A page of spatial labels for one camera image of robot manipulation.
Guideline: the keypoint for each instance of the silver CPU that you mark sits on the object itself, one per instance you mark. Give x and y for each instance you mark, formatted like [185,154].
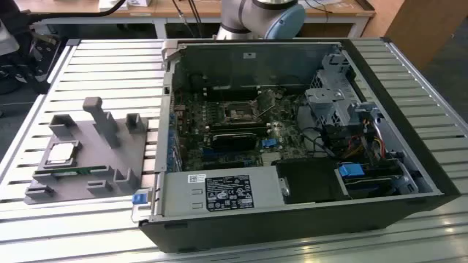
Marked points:
[62,152]

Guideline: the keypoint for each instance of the CPU socket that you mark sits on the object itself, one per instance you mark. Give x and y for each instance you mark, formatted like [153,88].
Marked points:
[239,111]

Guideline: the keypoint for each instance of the blue board connector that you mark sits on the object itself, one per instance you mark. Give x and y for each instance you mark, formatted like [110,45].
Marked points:
[269,143]

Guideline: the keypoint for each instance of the metal locking lever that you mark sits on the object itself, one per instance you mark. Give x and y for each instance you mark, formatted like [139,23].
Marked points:
[267,110]

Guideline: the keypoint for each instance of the green motherboard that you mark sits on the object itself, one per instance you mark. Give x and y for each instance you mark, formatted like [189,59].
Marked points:
[286,137]

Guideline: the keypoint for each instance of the small silver heatsink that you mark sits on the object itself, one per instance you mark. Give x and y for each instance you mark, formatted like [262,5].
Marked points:
[271,159]

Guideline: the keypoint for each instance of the silver power supply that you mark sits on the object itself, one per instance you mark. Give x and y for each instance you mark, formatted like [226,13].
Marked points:
[183,191]

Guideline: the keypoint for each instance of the silver disk bay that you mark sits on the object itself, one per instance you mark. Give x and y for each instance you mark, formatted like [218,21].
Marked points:
[326,107]

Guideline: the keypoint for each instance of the blue disk carrier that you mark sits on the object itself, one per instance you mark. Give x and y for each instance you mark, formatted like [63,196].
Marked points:
[351,171]

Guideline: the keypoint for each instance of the blue case latch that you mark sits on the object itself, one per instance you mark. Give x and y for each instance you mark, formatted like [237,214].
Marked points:
[139,198]

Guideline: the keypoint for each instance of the black PC case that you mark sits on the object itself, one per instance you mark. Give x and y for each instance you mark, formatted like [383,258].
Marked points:
[257,233]

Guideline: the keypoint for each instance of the grey parts rack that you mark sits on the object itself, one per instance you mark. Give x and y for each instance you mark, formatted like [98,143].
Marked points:
[95,153]

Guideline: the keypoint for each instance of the green RAM stick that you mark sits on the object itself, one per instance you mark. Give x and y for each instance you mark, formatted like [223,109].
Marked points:
[85,170]

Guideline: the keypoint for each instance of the white box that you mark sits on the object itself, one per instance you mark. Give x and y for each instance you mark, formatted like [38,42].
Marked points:
[114,5]
[139,2]

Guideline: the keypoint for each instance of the black office chair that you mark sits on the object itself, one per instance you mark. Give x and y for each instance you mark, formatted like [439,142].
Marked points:
[41,68]

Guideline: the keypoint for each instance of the wooden cabinet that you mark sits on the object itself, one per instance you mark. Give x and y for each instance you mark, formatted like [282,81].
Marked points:
[421,27]

